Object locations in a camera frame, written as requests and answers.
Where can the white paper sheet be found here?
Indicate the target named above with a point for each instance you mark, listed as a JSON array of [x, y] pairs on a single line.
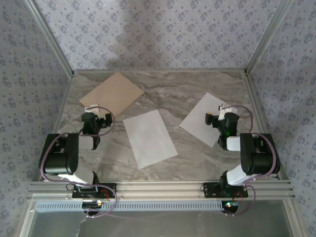
[[197, 118], [148, 138]]

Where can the brown cardboard folder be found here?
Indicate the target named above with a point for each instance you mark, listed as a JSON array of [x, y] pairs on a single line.
[[113, 93]]

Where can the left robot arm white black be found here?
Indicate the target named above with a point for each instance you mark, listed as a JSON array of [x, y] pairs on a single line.
[[61, 155]]

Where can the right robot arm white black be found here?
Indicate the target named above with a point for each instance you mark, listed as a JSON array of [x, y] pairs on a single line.
[[256, 155]]

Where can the grey metal sheet panel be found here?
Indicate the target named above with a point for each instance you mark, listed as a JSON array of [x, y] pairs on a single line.
[[158, 224]]

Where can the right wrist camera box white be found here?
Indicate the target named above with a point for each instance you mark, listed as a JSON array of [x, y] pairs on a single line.
[[225, 111]]

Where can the aluminium table edge rail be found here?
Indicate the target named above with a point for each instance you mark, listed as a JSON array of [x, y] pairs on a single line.
[[261, 123], [58, 123]]

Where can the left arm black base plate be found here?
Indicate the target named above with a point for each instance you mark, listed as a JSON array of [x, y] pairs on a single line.
[[108, 187]]

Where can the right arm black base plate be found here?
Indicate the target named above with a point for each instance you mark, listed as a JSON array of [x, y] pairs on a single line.
[[209, 190]]

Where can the aluminium rail beam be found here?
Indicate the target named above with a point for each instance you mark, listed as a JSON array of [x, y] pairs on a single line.
[[158, 190]]

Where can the aluminium corner post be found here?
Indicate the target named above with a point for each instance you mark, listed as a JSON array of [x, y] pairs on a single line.
[[269, 37], [49, 37]]

